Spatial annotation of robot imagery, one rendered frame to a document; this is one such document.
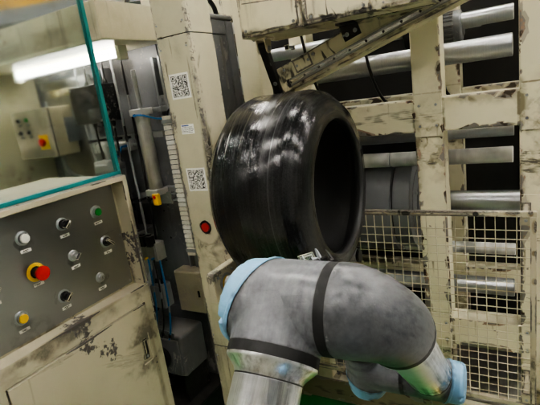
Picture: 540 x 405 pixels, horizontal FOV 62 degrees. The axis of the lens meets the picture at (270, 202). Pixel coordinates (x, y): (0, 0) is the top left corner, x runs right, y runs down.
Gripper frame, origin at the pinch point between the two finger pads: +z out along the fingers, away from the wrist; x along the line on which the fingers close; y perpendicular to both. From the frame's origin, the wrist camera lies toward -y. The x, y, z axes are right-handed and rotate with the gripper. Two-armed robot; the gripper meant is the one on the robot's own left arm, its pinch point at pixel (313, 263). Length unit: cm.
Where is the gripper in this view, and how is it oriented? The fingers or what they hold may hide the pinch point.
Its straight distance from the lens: 114.8
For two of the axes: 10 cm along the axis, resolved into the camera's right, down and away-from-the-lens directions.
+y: -4.3, -8.1, -4.0
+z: -2.2, -3.3, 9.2
